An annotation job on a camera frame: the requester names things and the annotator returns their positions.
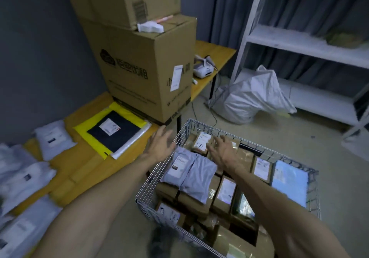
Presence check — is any person's left hand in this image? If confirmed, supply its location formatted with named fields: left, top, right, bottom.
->
left=143, top=125, right=177, bottom=165

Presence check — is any person's right hand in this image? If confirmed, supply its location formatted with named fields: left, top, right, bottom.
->
left=205, top=135, right=241, bottom=174

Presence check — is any person's right forearm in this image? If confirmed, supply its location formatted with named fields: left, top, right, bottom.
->
left=228, top=163, right=351, bottom=258

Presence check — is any person's left forearm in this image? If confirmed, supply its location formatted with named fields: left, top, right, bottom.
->
left=30, top=155, right=161, bottom=258

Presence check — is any grey labelled poly mailer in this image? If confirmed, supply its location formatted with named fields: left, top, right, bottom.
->
left=160, top=147, right=198, bottom=188

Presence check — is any grey plain poly mailer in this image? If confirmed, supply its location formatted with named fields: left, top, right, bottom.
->
left=180, top=154, right=218, bottom=205

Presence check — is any clear plastic bag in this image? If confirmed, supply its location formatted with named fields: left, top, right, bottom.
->
left=111, top=120, right=153, bottom=160

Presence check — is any pile of brown cardboard parcels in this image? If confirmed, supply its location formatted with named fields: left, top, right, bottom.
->
left=156, top=132, right=276, bottom=258

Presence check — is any black labelled poly mailer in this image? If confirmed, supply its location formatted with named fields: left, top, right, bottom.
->
left=86, top=110, right=142, bottom=153

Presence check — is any large white sack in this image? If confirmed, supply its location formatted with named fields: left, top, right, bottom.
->
left=208, top=65, right=297, bottom=125

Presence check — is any white label printer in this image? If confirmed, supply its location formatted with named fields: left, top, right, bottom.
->
left=193, top=56, right=215, bottom=79

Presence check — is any light blue poly mailer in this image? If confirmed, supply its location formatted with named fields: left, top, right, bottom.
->
left=271, top=160, right=309, bottom=208

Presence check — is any large printed cardboard box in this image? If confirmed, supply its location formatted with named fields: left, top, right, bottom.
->
left=79, top=14, right=198, bottom=125

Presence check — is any yellow poly mailer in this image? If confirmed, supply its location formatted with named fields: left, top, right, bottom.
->
left=73, top=102, right=148, bottom=160

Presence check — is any handheld barcode scanner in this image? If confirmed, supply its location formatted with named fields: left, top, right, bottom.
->
left=203, top=55, right=217, bottom=69

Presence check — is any wooden table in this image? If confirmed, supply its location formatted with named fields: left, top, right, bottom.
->
left=9, top=40, right=237, bottom=218

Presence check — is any white poly mailer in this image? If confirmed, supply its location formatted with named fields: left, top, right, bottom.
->
left=0, top=161, right=57, bottom=216
left=34, top=120, right=77, bottom=162
left=0, top=143, right=38, bottom=180
left=0, top=196, right=63, bottom=258

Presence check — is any white metal shelf unit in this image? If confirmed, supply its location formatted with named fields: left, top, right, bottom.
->
left=229, top=0, right=369, bottom=161

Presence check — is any grey curtain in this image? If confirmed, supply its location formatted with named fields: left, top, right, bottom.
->
left=210, top=0, right=369, bottom=97

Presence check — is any olive parcel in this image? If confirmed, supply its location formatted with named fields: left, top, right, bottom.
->
left=325, top=30, right=366, bottom=49

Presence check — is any black cable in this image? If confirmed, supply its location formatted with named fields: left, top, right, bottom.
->
left=190, top=92, right=218, bottom=126

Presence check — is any white wire basket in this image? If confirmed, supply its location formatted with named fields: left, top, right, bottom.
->
left=135, top=119, right=322, bottom=258

